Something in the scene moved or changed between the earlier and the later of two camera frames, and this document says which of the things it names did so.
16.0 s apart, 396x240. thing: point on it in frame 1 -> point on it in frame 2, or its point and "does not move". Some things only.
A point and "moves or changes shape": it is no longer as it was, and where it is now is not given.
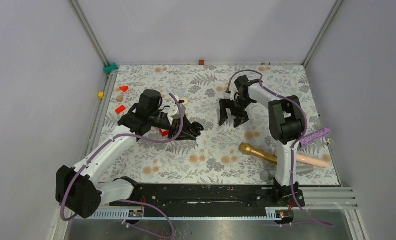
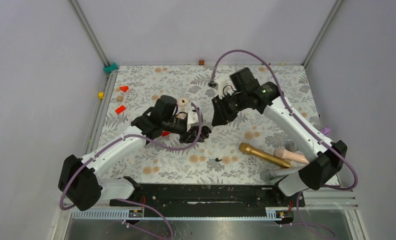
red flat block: [120, 109] does not move
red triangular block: [124, 88] does not move
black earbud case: [195, 128] moves or changes shape
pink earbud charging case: [185, 100] does not move
